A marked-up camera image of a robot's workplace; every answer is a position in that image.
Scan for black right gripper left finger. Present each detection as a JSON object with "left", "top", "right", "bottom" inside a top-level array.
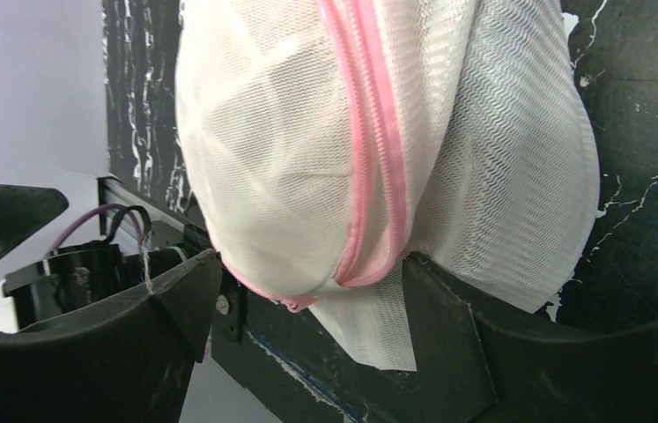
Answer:
[{"left": 0, "top": 250, "right": 223, "bottom": 422}]

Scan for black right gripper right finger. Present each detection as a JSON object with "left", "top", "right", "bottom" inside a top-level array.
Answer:
[{"left": 403, "top": 254, "right": 658, "bottom": 422}]

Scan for white round mesh laundry bag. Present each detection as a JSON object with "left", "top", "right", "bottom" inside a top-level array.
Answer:
[{"left": 175, "top": 1, "right": 600, "bottom": 371}]

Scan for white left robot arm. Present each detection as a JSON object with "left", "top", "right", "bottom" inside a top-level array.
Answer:
[{"left": 0, "top": 178, "right": 193, "bottom": 334}]

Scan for aluminium table frame rail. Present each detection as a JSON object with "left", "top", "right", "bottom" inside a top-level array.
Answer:
[{"left": 99, "top": 177, "right": 211, "bottom": 254}]

